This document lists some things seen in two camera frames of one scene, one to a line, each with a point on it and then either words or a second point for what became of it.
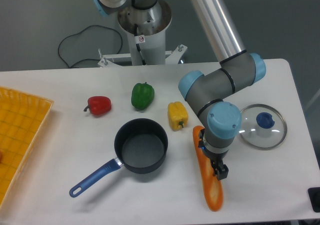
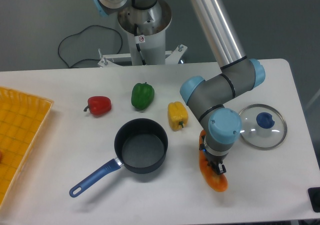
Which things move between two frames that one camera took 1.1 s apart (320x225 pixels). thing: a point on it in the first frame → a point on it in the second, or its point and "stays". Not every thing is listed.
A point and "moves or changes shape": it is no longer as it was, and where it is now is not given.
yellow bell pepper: x=177 y=115 stays
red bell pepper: x=98 y=105 stays
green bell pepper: x=142 y=95 stays
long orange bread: x=211 y=186 moves or changes shape
